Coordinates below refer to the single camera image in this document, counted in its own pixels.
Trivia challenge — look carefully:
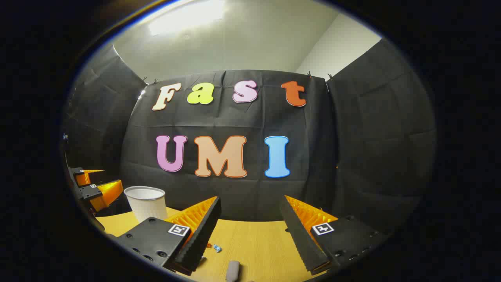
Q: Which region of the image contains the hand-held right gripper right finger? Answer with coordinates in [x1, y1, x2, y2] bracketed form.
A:
[279, 195, 392, 275]

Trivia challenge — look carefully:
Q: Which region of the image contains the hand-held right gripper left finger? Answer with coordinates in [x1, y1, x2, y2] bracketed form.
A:
[106, 196, 222, 275]

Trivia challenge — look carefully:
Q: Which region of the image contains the white ribbed garbage bin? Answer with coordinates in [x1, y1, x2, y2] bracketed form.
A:
[124, 186, 169, 224]

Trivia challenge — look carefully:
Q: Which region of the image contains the small grey broom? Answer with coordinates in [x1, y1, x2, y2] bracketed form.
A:
[226, 260, 241, 282]

